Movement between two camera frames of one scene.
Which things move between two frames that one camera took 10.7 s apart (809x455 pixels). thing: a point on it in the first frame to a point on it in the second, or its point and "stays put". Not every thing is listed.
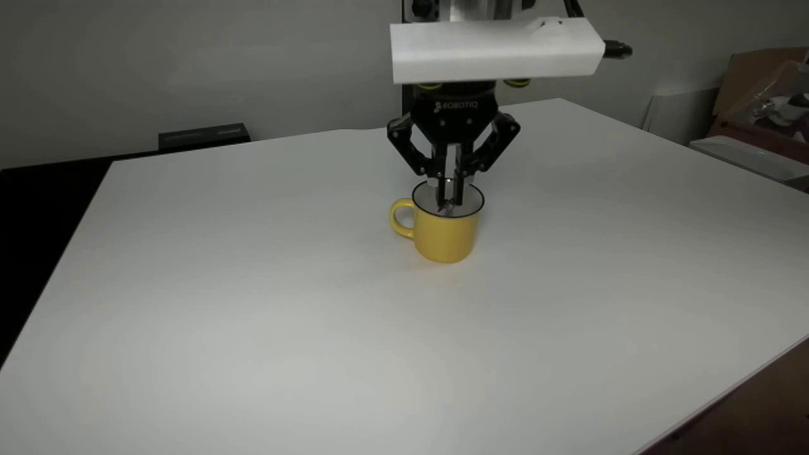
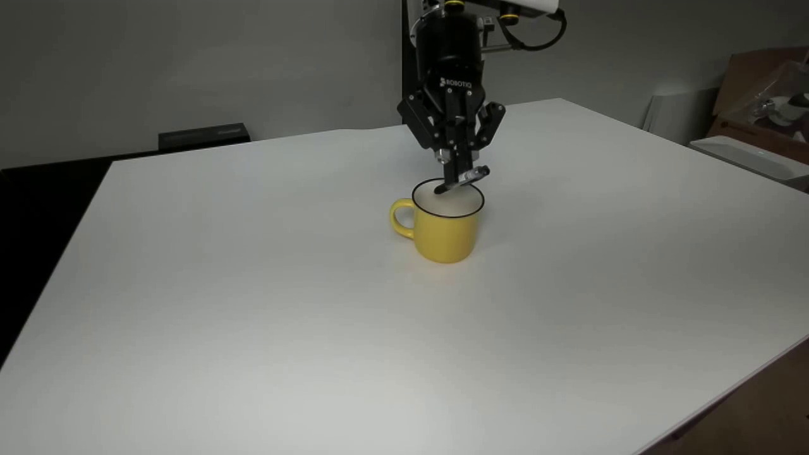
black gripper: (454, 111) to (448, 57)
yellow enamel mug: (440, 236) stays put
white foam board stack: (754, 158) stays put
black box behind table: (204, 136) stays put
